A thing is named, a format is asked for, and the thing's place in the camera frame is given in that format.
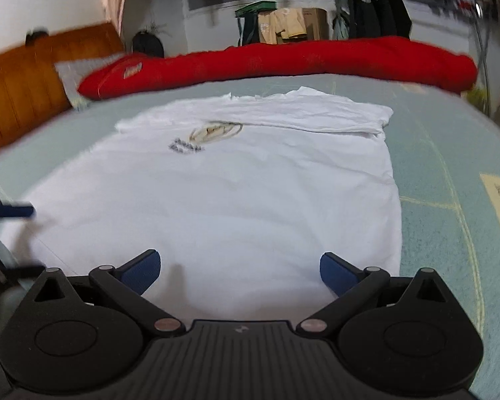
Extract wooden headboard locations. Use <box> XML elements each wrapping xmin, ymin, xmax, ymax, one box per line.
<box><xmin>0</xmin><ymin>23</ymin><xmax>126</xmax><ymax>161</ymax></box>

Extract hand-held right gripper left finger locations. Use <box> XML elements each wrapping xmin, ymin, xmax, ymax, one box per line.
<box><xmin>28</xmin><ymin>249</ymin><xmax>187</xmax><ymax>337</ymax></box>

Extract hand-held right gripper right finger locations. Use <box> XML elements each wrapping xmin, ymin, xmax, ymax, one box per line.
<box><xmin>297</xmin><ymin>252</ymin><xmax>455</xmax><ymax>337</ymax></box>

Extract metal floor stand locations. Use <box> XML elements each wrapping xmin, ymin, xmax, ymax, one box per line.
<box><xmin>473</xmin><ymin>2</ymin><xmax>492</xmax><ymax>115</ymax></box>

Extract white t-shirt gold circle print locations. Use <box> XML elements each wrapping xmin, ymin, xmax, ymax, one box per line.
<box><xmin>8</xmin><ymin>87</ymin><xmax>403</xmax><ymax>326</ymax></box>

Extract dark hanging clothes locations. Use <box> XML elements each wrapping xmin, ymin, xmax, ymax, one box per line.
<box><xmin>346</xmin><ymin>0</ymin><xmax>413</xmax><ymax>40</ymax></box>

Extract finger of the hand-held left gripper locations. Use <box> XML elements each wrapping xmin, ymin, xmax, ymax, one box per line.
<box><xmin>6</xmin><ymin>262</ymin><xmax>46</xmax><ymax>279</ymax></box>
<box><xmin>0</xmin><ymin>200</ymin><xmax>36</xmax><ymax>220</ymax></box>

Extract grey pillow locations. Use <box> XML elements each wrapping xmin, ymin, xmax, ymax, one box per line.
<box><xmin>54</xmin><ymin>52</ymin><xmax>128</xmax><ymax>111</ymax></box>

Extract black backpack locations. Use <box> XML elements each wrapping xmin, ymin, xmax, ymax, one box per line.
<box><xmin>131</xmin><ymin>29</ymin><xmax>165</xmax><ymax>58</ymax></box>

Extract green stool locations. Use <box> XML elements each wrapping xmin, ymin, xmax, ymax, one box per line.
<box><xmin>234</xmin><ymin>1</ymin><xmax>278</xmax><ymax>46</ymax></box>

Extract cardboard box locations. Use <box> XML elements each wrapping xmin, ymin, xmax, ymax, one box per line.
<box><xmin>256</xmin><ymin>7</ymin><xmax>330</xmax><ymax>44</ymax></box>

